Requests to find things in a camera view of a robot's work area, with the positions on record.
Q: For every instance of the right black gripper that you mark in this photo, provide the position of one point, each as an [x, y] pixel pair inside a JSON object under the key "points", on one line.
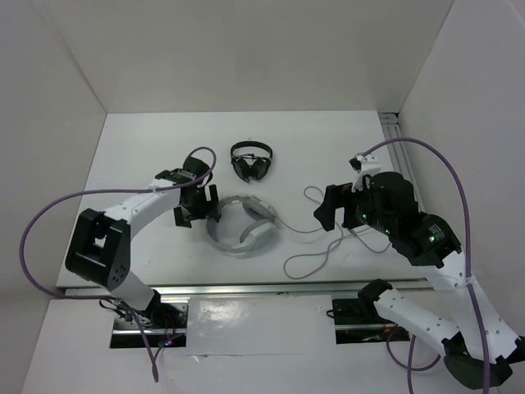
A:
{"points": [[334, 194]]}

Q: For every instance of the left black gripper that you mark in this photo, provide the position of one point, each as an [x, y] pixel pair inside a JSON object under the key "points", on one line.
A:
{"points": [[182, 216]]}

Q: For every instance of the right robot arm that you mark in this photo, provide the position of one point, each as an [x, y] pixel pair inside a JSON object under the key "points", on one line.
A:
{"points": [[477, 346]]}

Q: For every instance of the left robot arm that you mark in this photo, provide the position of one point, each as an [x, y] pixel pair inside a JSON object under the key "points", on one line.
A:
{"points": [[100, 247]]}

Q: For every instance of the small black headphones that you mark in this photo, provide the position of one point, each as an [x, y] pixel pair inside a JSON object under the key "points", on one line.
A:
{"points": [[249, 166]]}

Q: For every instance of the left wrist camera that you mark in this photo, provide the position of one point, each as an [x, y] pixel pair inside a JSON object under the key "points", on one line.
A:
{"points": [[178, 178]]}

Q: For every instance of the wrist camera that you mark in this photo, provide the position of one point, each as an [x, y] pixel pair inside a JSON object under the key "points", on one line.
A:
{"points": [[364, 165], [178, 178]]}

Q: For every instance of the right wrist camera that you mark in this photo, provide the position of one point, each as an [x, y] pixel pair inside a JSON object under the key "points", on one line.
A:
{"points": [[364, 165]]}

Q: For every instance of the aluminium front rail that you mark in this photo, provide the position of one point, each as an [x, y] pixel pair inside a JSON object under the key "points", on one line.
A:
{"points": [[257, 289]]}

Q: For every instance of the aluminium side rail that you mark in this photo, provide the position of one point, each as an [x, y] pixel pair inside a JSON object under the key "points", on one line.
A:
{"points": [[399, 154]]}

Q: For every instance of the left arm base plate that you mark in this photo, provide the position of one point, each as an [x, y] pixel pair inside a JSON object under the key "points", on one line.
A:
{"points": [[169, 332]]}

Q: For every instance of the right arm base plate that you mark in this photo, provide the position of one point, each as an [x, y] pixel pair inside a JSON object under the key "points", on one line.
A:
{"points": [[355, 323]]}

